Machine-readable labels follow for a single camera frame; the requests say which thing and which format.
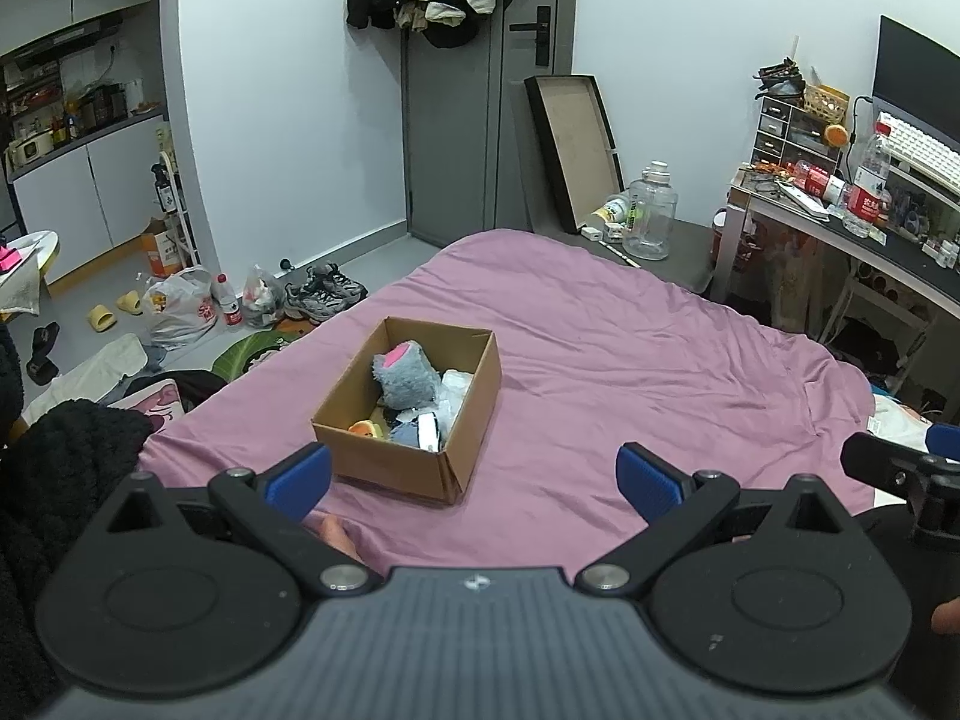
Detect dark clutter pile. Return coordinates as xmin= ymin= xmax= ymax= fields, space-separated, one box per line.
xmin=754 ymin=56 xmax=808 ymax=98

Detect grey bedside platform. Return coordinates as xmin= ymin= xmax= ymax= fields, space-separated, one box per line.
xmin=585 ymin=219 xmax=717 ymax=295

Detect white metal stool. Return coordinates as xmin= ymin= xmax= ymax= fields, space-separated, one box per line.
xmin=817 ymin=262 xmax=938 ymax=385

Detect cardboard box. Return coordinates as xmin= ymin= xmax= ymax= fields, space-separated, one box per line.
xmin=311 ymin=316 xmax=502 ymax=506

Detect clear plastic bag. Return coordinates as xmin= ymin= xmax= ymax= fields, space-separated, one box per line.
xmin=244 ymin=264 xmax=287 ymax=329

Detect grey sneaker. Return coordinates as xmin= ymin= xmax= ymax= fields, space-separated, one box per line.
xmin=307 ymin=262 xmax=369 ymax=305
xmin=283 ymin=277 xmax=347 ymax=324

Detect grey-blue plush toy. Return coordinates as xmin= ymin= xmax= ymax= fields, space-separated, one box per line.
xmin=373 ymin=341 xmax=442 ymax=410

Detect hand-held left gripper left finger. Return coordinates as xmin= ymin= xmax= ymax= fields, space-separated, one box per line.
xmin=94 ymin=441 xmax=385 ymax=601

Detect clear plastic water jug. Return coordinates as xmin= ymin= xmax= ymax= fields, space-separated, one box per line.
xmin=622 ymin=161 xmax=680 ymax=262

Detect black door handle lock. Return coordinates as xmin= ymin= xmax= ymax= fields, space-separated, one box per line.
xmin=510 ymin=6 xmax=554 ymax=67

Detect red label drink bottle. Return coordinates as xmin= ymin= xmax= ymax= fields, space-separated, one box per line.
xmin=791 ymin=161 xmax=850 ymax=205

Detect white kitchen appliance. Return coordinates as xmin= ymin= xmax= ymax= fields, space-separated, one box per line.
xmin=6 ymin=131 xmax=55 ymax=167

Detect grey door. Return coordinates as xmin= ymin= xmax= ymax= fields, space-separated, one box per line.
xmin=401 ymin=0 xmax=578 ymax=250

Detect red label water bottle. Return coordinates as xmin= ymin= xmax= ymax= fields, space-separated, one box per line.
xmin=212 ymin=272 xmax=245 ymax=332
xmin=841 ymin=120 xmax=893 ymax=239

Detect white printed pillow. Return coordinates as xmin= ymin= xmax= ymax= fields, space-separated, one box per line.
xmin=868 ymin=390 xmax=960 ymax=445

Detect pink printed cushion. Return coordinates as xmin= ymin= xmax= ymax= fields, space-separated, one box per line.
xmin=109 ymin=379 xmax=185 ymax=433

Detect yellow wicker basket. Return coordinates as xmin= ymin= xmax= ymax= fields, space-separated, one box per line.
xmin=804 ymin=82 xmax=851 ymax=125

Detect round white table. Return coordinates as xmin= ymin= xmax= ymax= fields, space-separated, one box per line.
xmin=0 ymin=229 xmax=62 ymax=317

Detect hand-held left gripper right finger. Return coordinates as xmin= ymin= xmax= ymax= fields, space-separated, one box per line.
xmin=574 ymin=441 xmax=867 ymax=601

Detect white printed plastic bag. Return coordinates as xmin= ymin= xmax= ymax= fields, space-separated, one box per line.
xmin=142 ymin=266 xmax=219 ymax=350

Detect white floor cloth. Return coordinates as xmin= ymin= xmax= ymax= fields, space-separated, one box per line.
xmin=22 ymin=334 xmax=151 ymax=422

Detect row of kitchen condiment bottles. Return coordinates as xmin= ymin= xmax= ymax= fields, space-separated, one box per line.
xmin=0 ymin=76 xmax=162 ymax=137

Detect black desk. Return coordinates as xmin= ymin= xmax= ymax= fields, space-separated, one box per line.
xmin=724 ymin=165 xmax=960 ymax=335

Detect white trolley rack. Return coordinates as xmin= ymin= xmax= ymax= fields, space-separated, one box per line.
xmin=150 ymin=127 xmax=197 ymax=272

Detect black computer monitor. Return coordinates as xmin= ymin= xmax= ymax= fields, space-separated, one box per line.
xmin=871 ymin=15 xmax=960 ymax=166

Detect grey drawer organiser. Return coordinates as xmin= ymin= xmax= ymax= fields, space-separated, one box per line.
xmin=752 ymin=94 xmax=848 ymax=170

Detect black framed board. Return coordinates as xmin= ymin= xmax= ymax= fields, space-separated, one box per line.
xmin=523 ymin=73 xmax=626 ymax=236

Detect white lower kitchen cabinet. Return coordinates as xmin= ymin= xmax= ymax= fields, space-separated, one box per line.
xmin=7 ymin=112 xmax=197 ymax=280

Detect white keyboard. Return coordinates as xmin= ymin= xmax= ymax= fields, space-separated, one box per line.
xmin=874 ymin=111 xmax=960 ymax=193

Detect orange cardboard carton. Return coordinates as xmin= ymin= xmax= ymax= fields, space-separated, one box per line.
xmin=142 ymin=219 xmax=188 ymax=278

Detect pink bedsheet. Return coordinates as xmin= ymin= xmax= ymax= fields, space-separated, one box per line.
xmin=139 ymin=229 xmax=878 ymax=578

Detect white jar with green label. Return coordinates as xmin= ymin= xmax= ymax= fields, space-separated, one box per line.
xmin=592 ymin=195 xmax=632 ymax=230

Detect person's black fleece clothing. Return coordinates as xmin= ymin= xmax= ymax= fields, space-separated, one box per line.
xmin=0 ymin=322 xmax=160 ymax=698

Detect person's black pants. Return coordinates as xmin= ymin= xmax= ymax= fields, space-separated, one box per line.
xmin=855 ymin=506 xmax=960 ymax=691

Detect green leaf rug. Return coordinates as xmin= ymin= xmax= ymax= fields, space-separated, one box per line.
xmin=211 ymin=330 xmax=301 ymax=384

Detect reddish bin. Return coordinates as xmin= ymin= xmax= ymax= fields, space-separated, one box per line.
xmin=711 ymin=208 xmax=760 ymax=275

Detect person's bare foot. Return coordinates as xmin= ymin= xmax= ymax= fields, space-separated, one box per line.
xmin=318 ymin=514 xmax=365 ymax=565

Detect range hood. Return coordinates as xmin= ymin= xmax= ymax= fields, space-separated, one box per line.
xmin=13 ymin=15 xmax=122 ymax=62

